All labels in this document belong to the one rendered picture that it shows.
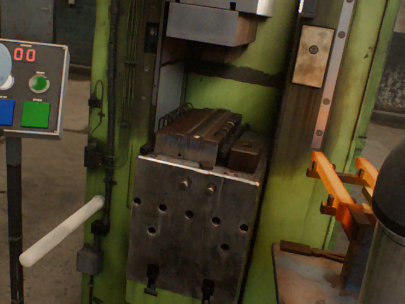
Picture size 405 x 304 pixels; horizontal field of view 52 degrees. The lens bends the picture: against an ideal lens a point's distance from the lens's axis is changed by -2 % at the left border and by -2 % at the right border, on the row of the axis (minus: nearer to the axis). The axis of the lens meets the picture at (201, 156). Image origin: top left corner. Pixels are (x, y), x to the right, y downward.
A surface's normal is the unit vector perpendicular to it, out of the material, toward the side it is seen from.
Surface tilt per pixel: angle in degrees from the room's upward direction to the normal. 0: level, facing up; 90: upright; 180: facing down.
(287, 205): 90
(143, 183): 90
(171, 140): 90
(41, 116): 60
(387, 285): 111
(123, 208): 90
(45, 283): 0
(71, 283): 0
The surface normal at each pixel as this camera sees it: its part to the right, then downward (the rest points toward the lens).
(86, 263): -0.26, 0.29
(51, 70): 0.22, -0.16
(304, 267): 0.14, -0.93
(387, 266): -0.81, 0.41
